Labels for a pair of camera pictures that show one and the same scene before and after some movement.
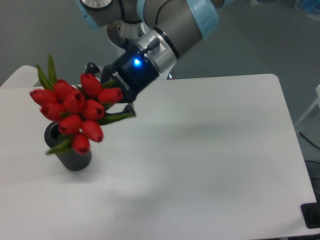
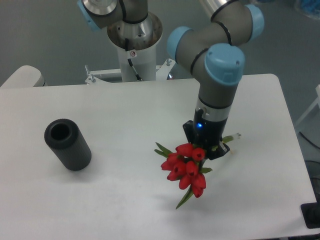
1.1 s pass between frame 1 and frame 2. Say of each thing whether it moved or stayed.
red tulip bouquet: moved
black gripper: moved
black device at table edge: stayed
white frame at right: stayed
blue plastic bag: stayed
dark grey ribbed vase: stayed
